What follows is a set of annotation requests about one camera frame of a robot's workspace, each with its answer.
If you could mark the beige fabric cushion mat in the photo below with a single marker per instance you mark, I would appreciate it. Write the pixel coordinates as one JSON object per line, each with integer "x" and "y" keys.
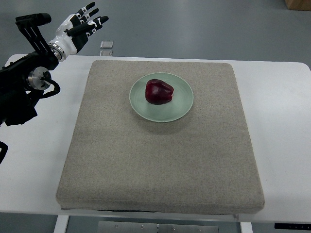
{"x": 202, "y": 163}

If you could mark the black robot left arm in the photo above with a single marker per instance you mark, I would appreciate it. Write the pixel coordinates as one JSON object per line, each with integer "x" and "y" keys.
{"x": 24, "y": 82}

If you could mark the cardboard box corner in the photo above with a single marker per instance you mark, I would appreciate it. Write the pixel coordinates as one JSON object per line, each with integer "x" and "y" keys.
{"x": 300, "y": 5}

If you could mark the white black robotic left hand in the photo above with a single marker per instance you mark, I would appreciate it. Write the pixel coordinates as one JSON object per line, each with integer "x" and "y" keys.
{"x": 74, "y": 32}

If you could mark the silver floor socket plate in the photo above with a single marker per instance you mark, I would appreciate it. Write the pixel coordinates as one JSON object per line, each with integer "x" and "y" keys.
{"x": 108, "y": 44}

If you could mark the grey metal table crossbar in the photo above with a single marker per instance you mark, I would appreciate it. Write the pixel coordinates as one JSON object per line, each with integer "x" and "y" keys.
{"x": 133, "y": 227}

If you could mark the black table control panel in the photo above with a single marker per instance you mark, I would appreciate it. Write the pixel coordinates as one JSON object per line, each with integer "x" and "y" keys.
{"x": 292, "y": 226}

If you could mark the dark red apple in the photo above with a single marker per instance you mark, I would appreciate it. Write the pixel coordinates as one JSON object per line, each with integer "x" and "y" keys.
{"x": 158, "y": 92}

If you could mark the light green plate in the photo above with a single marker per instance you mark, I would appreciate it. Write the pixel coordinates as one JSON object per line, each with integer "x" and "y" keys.
{"x": 181, "y": 103}

